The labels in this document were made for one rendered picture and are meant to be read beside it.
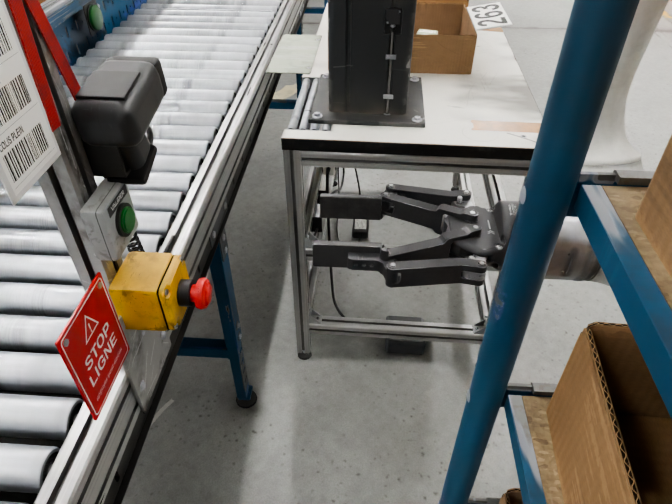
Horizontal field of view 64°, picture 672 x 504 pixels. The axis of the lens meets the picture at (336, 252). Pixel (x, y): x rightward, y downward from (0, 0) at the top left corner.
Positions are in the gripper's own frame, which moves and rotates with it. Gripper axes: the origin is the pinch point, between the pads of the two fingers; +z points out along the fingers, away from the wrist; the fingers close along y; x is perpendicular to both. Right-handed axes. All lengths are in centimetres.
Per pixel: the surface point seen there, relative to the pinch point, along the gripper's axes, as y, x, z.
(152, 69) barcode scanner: -9.1, -13.5, 21.0
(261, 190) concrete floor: -147, 95, 43
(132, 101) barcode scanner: -2.8, -12.8, 21.0
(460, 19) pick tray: -122, 14, -28
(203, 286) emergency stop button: 0.6, 9.1, 16.6
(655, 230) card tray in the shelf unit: 24.7, -19.9, -16.4
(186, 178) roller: -40, 20, 32
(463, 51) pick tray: -94, 14, -26
